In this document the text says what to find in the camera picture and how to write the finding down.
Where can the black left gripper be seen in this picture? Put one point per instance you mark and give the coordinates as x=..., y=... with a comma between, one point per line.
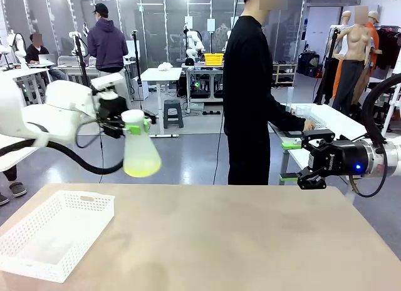
x=109, y=108

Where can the thin black pole stand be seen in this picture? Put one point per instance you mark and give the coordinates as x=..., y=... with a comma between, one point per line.
x=137, y=62

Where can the shoe rack with shoes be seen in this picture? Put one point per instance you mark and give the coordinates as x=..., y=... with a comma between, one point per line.
x=285, y=73

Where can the person in purple hoodie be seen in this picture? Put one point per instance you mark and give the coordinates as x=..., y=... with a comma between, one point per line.
x=106, y=43

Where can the grey plastic stool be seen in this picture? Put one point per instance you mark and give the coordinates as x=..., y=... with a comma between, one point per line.
x=173, y=112

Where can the person in black sweatshirt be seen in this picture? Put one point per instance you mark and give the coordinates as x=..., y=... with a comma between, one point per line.
x=247, y=100

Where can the white perforated plastic basket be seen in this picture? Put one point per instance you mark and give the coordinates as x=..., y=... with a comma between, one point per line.
x=47, y=237

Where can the translucent plastic conical flask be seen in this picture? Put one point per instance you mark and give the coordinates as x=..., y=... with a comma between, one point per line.
x=141, y=156

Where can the seated person in black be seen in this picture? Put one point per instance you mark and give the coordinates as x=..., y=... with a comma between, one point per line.
x=39, y=53

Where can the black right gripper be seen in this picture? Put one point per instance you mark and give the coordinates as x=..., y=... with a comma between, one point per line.
x=341, y=159

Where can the black tablet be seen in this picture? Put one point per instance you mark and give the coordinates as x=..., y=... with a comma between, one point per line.
x=293, y=133

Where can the white desk with curved edge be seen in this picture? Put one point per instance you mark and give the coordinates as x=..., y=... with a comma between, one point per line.
x=341, y=119

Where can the black suitcase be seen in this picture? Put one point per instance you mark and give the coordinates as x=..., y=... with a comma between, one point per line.
x=308, y=64

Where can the black tripod stand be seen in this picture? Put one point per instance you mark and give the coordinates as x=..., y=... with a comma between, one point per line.
x=82, y=62

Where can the yellow plastic crate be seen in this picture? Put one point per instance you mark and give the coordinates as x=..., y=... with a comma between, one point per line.
x=214, y=59

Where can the person's right hand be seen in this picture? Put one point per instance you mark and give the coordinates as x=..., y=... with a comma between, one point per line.
x=309, y=126

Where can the tan bare-torso mannequin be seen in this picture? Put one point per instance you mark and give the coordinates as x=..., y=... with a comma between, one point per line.
x=352, y=53

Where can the person's right forearm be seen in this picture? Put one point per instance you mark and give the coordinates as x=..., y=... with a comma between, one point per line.
x=288, y=117

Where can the silver laptop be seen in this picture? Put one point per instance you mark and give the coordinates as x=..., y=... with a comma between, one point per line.
x=46, y=59

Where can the small white standing desk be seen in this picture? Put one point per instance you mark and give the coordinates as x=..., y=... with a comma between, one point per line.
x=161, y=75

